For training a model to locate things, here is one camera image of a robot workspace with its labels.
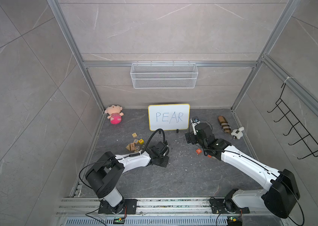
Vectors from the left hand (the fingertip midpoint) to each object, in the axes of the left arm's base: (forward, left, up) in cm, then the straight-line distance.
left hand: (167, 159), depth 89 cm
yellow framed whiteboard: (+28, -2, +9) cm, 30 cm away
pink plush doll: (+36, +38, +5) cm, 53 cm away
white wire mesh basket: (+52, 0, +27) cm, 59 cm away
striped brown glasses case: (+27, -46, -1) cm, 54 cm away
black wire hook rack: (-11, -63, +30) cm, 71 cm away
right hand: (+10, -17, +17) cm, 27 cm away
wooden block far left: (+20, +23, -1) cm, 30 cm away
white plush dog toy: (+19, -53, +1) cm, 56 cm away
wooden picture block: (+10, +23, 0) cm, 26 cm away
